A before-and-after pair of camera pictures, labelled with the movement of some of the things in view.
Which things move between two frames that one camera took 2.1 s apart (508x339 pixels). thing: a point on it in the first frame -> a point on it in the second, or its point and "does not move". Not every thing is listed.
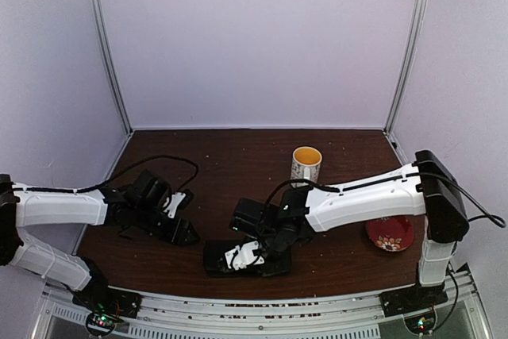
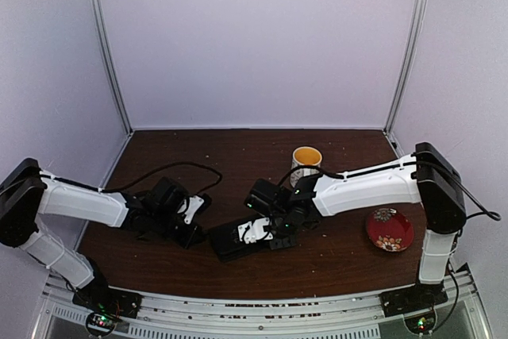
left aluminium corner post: [98, 25] does not move
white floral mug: [305, 165] does not move
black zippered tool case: [217, 264] -> [227, 244]
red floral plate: [390, 234] does not move
